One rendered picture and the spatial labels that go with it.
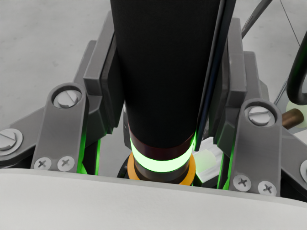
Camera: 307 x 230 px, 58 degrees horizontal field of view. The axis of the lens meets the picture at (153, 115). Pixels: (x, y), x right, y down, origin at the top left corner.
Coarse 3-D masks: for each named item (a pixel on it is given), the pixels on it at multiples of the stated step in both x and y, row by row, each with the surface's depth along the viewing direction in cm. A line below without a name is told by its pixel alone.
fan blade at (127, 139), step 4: (124, 100) 75; (124, 104) 75; (124, 112) 76; (124, 116) 76; (124, 120) 76; (128, 128) 72; (124, 132) 78; (128, 132) 73; (124, 136) 79; (128, 136) 74; (124, 140) 79; (128, 140) 75; (128, 144) 76
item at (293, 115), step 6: (294, 108) 24; (282, 114) 23; (288, 114) 23; (294, 114) 23; (300, 114) 23; (282, 120) 23; (288, 120) 23; (294, 120) 23; (300, 120) 23; (288, 126) 23
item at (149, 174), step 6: (138, 162) 15; (186, 162) 15; (138, 168) 16; (144, 168) 15; (180, 168) 15; (186, 168) 16; (144, 174) 15; (150, 174) 15; (156, 174) 15; (162, 174) 15; (168, 174) 15; (174, 174) 15; (180, 174) 16; (156, 180) 15; (162, 180) 15; (168, 180) 15
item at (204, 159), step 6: (204, 150) 21; (198, 156) 21; (204, 156) 20; (210, 156) 20; (198, 162) 20; (204, 162) 20; (210, 162) 20; (216, 162) 20; (198, 168) 20; (204, 168) 20
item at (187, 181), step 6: (132, 156) 18; (192, 156) 18; (132, 162) 17; (192, 162) 17; (132, 168) 17; (192, 168) 17; (132, 174) 17; (192, 174) 17; (186, 180) 17; (192, 180) 17
